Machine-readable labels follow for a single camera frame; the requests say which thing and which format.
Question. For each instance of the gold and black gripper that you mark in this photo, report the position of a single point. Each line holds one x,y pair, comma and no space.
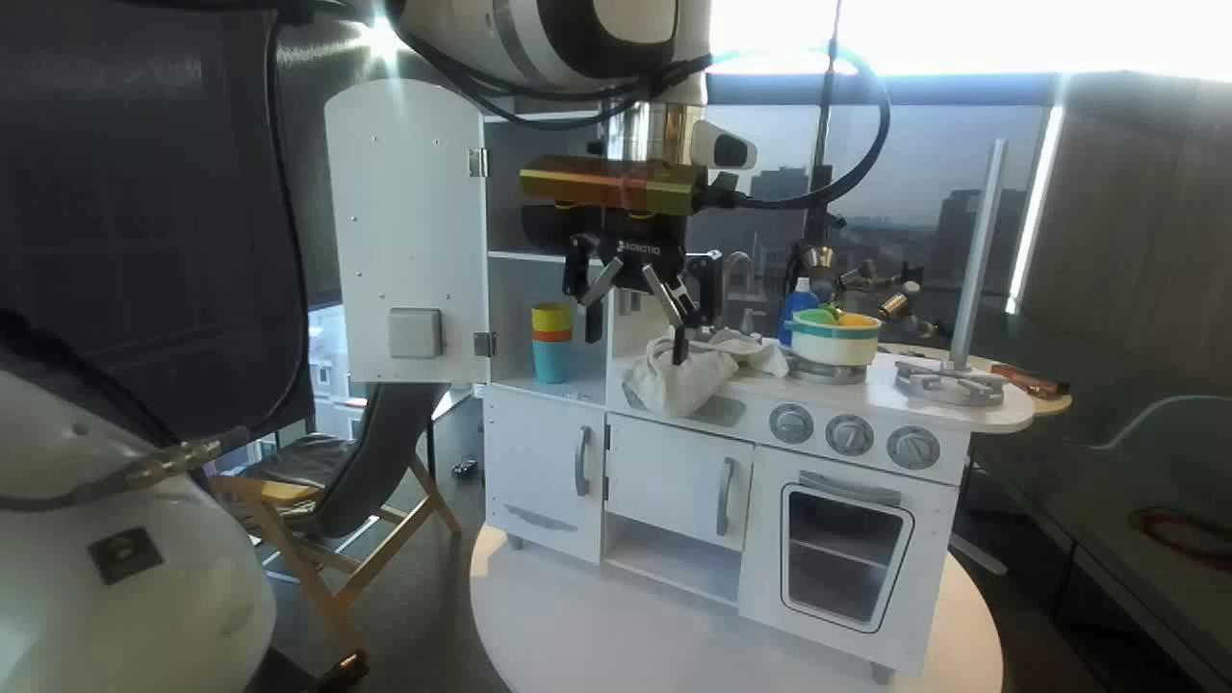
619,188

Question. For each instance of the white cotton towel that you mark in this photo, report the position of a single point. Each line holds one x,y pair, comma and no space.
694,370

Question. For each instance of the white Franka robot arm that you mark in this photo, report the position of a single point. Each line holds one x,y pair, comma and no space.
565,34

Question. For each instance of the yellow plastic cup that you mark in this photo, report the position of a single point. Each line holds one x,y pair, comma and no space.
551,323

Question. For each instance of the orange plastic cup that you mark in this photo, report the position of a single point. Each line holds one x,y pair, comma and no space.
551,341

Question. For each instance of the silver toy faucet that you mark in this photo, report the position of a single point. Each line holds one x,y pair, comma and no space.
735,289

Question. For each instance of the blue plastic cup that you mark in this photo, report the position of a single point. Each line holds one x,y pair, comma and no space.
551,364

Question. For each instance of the blue toy detergent bottle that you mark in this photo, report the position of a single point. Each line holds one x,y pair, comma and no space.
794,310

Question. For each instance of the white toy kitchen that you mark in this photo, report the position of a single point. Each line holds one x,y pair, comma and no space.
669,474

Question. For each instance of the white pot with teal rim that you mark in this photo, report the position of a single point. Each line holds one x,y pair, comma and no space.
832,341

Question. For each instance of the thin black tripod pole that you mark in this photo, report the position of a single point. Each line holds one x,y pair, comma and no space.
821,139

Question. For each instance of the white toy kitchen door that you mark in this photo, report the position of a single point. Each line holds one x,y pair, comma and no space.
407,219

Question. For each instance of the silver metal pole stand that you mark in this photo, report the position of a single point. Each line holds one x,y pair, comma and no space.
977,255

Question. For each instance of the round white table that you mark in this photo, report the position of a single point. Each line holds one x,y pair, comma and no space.
619,641

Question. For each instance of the brown wooden utensil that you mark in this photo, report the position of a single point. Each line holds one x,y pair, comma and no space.
1027,378

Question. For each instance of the wooden folding chair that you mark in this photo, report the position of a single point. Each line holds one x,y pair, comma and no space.
294,527

